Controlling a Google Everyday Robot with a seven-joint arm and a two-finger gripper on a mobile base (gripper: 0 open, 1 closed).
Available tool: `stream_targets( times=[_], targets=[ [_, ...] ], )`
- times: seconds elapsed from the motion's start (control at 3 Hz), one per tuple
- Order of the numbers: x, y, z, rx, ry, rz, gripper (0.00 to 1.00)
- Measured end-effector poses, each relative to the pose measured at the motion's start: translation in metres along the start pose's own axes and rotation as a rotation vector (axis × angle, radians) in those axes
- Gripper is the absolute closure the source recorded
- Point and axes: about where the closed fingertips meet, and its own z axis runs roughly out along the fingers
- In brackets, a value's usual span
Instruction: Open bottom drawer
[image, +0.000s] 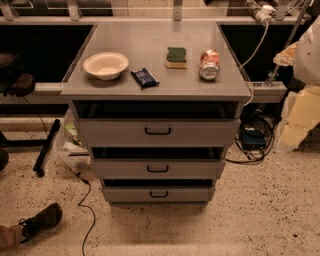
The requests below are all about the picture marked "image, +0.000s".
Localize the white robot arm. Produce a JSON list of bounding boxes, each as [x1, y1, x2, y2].
[[273, 17, 320, 152]]

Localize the black floor cable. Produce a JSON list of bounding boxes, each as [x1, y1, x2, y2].
[[75, 171, 97, 256]]

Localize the grey middle drawer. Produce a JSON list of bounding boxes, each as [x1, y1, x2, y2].
[[92, 147, 225, 179]]

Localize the grey bottom drawer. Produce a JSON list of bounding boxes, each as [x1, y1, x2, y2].
[[102, 179, 216, 203]]

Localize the black bar on floor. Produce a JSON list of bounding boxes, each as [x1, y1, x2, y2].
[[33, 119, 60, 177]]

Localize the green yellow sponge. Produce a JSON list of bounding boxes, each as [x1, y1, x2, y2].
[[166, 47, 187, 69]]

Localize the grey top drawer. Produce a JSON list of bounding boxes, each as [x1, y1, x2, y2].
[[73, 101, 240, 148]]

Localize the dark office chair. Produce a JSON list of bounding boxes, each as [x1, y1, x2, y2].
[[0, 53, 35, 97]]

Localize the dark shoe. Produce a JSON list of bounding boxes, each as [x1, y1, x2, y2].
[[19, 203, 63, 243]]

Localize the crushed red soda can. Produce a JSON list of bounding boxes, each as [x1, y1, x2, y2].
[[199, 49, 220, 80]]

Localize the white power strip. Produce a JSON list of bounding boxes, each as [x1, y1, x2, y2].
[[245, 0, 275, 23]]

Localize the grey drawer cabinet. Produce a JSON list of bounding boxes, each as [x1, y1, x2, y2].
[[60, 21, 252, 205]]

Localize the clear plastic bag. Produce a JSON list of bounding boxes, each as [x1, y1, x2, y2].
[[53, 110, 90, 171]]

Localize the metal diagonal pole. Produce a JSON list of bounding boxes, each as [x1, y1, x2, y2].
[[265, 0, 312, 88]]

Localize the tangled black cable pile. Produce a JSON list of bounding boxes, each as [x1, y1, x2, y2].
[[225, 112, 277, 165]]

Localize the white power cable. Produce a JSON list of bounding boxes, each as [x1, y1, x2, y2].
[[238, 20, 270, 108]]

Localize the grey drawer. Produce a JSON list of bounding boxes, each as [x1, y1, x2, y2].
[[73, 101, 240, 148], [92, 147, 225, 179], [102, 179, 216, 203]]

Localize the dark blue snack packet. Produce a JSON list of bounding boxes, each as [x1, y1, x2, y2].
[[131, 68, 159, 89]]

